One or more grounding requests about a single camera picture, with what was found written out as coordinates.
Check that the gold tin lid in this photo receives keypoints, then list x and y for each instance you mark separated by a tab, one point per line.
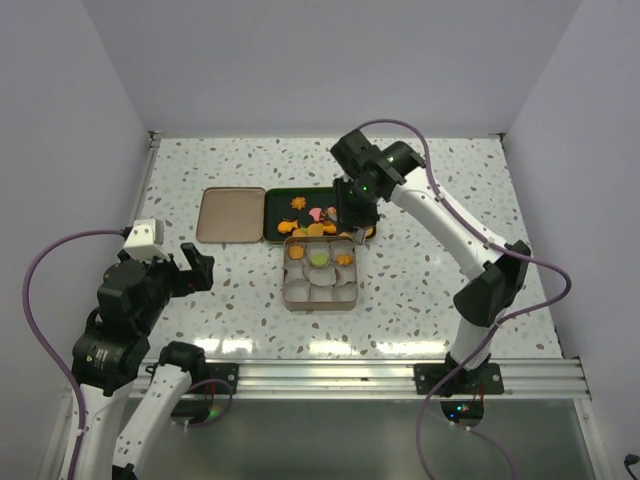
231	215

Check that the aluminium front rail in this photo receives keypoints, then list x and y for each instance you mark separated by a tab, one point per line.
528	379

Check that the orange fish cookie middle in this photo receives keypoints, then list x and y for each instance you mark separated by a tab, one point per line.
329	228

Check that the dark green tray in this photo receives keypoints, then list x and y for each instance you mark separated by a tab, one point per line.
277	205

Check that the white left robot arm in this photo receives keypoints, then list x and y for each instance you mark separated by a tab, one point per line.
108	356

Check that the metal tongs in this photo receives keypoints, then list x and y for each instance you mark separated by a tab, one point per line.
359	235

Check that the gold cookie tin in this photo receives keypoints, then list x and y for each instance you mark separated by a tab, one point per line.
321	275

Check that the white paper cupcake liners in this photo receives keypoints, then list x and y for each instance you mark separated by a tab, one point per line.
320	285

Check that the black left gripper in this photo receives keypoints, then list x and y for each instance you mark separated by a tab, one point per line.
199	278

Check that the green macaron cookie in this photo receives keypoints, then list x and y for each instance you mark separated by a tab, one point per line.
319	260

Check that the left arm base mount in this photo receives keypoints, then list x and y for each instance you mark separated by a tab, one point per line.
226	372

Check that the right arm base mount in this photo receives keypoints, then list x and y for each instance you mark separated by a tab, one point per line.
486	379

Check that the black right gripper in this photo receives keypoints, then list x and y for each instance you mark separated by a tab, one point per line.
346	216

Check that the pink sandwich cookie left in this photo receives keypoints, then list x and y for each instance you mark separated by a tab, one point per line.
316	213

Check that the orange swirl star cookie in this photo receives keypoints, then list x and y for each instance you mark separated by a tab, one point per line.
298	203

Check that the tan dotted round cookie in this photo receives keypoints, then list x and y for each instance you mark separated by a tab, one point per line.
315	230

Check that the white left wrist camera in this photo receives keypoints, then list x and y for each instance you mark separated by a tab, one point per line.
145	241

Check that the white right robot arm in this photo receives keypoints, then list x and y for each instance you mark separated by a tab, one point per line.
495	269

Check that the orange round flower cookie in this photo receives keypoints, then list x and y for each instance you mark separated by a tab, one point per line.
296	252

